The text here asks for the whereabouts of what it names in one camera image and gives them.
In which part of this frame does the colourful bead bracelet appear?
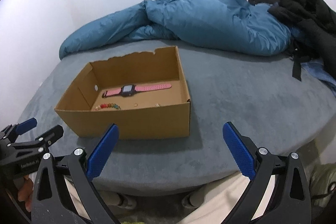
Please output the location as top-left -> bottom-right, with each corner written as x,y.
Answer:
94,103 -> 122,111

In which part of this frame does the pink smart watch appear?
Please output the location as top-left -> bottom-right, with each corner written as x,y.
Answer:
102,83 -> 172,98

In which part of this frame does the person's left hand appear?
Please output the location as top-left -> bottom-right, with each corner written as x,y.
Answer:
18,175 -> 34,212

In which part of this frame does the brown cardboard box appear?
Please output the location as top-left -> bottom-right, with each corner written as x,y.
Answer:
55,47 -> 191,140

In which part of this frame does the blue duvet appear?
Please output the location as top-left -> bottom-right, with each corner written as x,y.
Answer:
59,0 -> 336,98

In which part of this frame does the black clothing pile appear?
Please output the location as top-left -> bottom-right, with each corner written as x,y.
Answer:
268,0 -> 335,80

